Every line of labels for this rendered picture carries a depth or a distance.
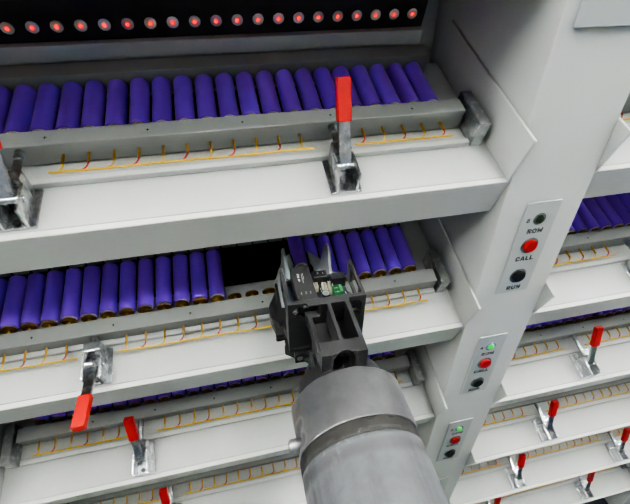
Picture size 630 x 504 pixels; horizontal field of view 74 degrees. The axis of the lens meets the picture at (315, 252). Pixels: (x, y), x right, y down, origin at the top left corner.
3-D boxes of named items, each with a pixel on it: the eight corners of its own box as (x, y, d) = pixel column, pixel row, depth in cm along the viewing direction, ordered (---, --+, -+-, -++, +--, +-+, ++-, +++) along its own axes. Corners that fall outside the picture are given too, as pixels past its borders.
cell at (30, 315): (49, 279, 51) (42, 328, 47) (32, 281, 50) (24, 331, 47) (42, 271, 49) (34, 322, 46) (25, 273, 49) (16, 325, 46)
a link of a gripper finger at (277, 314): (302, 276, 48) (325, 331, 41) (302, 288, 49) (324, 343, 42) (261, 284, 47) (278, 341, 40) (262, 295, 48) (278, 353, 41)
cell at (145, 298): (155, 265, 53) (155, 311, 50) (140, 267, 53) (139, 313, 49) (151, 257, 51) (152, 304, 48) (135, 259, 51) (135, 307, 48)
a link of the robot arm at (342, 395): (409, 467, 34) (292, 492, 33) (388, 414, 38) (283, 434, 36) (427, 403, 29) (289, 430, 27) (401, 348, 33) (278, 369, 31)
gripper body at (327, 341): (351, 254, 41) (394, 348, 32) (347, 316, 47) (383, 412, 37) (274, 264, 40) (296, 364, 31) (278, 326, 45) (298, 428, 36)
